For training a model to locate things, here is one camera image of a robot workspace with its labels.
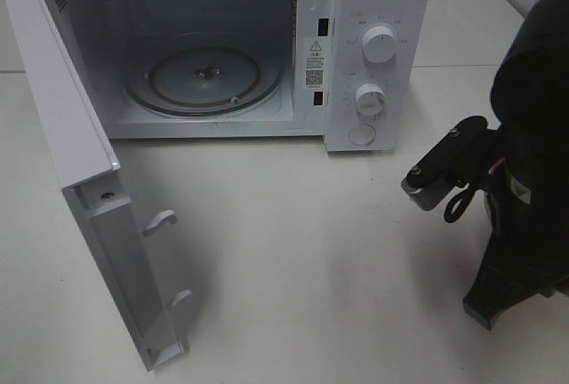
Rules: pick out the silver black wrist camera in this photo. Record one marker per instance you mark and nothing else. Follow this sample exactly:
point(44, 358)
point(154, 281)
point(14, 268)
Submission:
point(430, 180)

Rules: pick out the upper white microwave knob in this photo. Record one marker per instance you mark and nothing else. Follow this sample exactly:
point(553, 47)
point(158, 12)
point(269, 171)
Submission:
point(379, 43)

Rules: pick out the white warning label sticker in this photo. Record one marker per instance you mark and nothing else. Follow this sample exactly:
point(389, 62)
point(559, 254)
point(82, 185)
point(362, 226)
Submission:
point(314, 59)

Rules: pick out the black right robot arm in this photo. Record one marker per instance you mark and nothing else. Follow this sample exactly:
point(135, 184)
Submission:
point(530, 91)

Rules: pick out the round white door button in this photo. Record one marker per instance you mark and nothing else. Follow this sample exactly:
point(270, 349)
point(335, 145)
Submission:
point(362, 134)

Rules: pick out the lower white microwave knob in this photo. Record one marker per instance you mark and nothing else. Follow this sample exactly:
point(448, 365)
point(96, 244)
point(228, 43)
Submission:
point(370, 100)

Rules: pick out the white microwave knob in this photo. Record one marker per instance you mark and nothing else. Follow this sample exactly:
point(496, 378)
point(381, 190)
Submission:
point(379, 43)
point(370, 100)

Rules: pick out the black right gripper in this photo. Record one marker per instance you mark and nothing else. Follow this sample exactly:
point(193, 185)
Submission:
point(528, 199)

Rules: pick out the white microwave oven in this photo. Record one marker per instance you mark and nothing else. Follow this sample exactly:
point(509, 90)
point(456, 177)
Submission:
point(116, 36)

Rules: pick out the white microwave door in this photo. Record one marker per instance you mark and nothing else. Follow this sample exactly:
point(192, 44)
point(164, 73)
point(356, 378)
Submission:
point(90, 177)

